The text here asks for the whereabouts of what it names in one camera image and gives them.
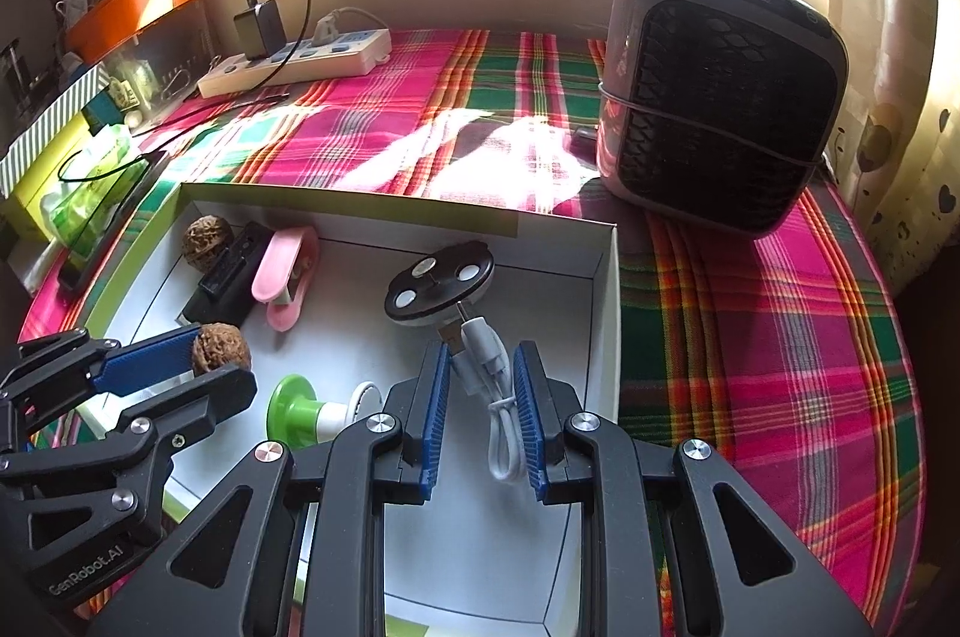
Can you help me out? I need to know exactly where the pink plastic clip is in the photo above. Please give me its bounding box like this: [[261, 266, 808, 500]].
[[250, 226, 321, 333]]

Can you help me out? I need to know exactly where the grey space heater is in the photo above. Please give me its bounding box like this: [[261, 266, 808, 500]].
[[596, 0, 850, 242]]

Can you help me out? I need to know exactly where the black rectangular device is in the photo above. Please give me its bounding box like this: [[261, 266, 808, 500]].
[[178, 222, 271, 324]]

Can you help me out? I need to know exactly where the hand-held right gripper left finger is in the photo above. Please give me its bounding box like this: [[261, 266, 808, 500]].
[[86, 340, 455, 637]]

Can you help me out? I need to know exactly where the orange tray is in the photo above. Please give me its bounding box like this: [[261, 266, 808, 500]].
[[64, 0, 211, 64]]

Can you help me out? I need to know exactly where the black phone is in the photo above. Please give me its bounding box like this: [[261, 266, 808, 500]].
[[58, 152, 170, 297]]

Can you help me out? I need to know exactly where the heart print curtain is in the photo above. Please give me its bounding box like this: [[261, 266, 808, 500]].
[[825, 0, 960, 300]]

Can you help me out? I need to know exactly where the yellow-green box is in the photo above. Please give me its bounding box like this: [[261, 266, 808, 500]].
[[0, 115, 95, 233]]

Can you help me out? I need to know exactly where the plaid cloth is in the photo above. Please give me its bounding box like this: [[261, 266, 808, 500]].
[[15, 28, 927, 637]]

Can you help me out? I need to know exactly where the black round disc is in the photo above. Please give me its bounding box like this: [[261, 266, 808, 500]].
[[384, 239, 496, 328]]

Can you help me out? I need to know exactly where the white power strip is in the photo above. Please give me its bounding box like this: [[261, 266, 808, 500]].
[[196, 25, 392, 99]]

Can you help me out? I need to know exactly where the black charger adapter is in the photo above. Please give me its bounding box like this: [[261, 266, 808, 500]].
[[232, 2, 290, 62]]

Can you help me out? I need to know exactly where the green printed packet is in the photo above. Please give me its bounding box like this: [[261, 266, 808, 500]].
[[105, 70, 151, 113]]

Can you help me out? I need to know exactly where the shallow cardboard box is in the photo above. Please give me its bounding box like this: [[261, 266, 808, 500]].
[[79, 181, 623, 637]]

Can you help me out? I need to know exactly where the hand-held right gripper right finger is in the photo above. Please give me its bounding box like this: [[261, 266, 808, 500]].
[[512, 340, 875, 637]]

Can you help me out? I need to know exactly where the brown walnut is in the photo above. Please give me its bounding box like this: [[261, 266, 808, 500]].
[[182, 215, 228, 272], [192, 322, 245, 375]]

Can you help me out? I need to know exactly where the green and white spool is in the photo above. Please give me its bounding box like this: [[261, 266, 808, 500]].
[[268, 374, 387, 454]]

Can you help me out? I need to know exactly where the white usb cable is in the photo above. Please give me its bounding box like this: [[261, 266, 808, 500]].
[[433, 299, 526, 484]]

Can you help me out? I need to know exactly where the white plug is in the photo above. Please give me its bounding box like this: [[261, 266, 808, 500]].
[[311, 7, 383, 45]]

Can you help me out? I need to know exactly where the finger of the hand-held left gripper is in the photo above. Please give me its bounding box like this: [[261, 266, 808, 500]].
[[0, 368, 258, 518], [0, 323, 202, 450]]

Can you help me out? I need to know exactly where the striped box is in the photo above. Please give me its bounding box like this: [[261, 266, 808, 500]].
[[0, 62, 110, 199]]

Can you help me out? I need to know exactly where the green tissue packet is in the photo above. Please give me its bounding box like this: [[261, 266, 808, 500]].
[[37, 125, 147, 255]]

